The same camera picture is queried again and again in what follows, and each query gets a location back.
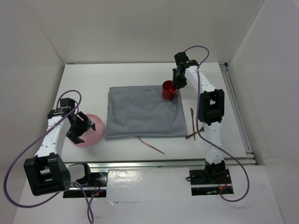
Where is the pink plate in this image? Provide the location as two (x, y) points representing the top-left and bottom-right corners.
(69, 114), (105, 148)

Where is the red enamel mug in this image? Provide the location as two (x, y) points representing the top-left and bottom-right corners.
(162, 80), (177, 100)

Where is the grey cloth placemat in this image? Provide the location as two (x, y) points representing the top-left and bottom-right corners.
(105, 85), (187, 140)

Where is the copper spoon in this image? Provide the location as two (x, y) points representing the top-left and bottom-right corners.
(185, 127), (204, 139)

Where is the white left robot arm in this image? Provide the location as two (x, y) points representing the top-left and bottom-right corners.
(24, 98), (101, 196)

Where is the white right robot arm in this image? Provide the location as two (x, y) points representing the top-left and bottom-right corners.
(172, 52), (225, 183)

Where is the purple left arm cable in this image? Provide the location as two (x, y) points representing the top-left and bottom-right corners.
(3, 90), (99, 224)

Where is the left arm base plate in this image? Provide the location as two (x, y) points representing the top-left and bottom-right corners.
(63, 171), (108, 198)

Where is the aluminium right side rail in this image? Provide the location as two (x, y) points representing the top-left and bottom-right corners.
(219, 63), (256, 160)

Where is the aluminium front table rail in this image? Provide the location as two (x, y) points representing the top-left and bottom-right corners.
(66, 154), (257, 169)

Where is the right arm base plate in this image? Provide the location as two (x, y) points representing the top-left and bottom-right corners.
(186, 169), (234, 196)

